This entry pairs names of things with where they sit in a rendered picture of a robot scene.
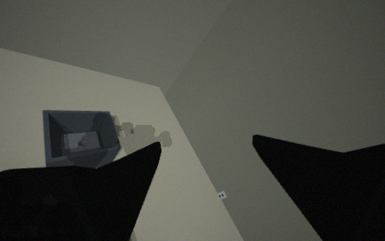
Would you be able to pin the grey square plate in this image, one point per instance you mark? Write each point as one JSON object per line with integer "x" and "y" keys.
{"x": 79, "y": 142}

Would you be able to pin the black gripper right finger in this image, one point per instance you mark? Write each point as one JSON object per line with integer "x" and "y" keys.
{"x": 337, "y": 192}

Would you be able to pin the dark grey open box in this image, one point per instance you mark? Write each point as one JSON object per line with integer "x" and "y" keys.
{"x": 62, "y": 122}

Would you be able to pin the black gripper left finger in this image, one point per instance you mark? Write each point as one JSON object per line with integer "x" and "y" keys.
{"x": 107, "y": 199}

